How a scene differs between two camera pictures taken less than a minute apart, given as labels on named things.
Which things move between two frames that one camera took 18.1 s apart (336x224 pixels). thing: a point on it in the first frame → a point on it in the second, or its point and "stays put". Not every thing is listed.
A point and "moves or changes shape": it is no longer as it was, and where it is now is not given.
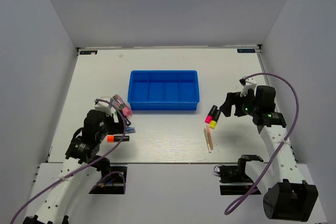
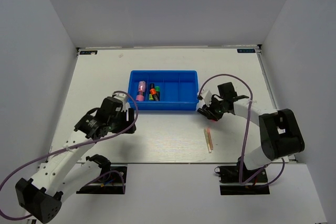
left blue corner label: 88,52 stays put
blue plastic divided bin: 163,89 stays put
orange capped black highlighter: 113,138 → 153,91
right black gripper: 231,99 → 211,114
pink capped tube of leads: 125,108 moves or changes shape
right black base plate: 234,181 stays put
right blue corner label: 245,51 stays put
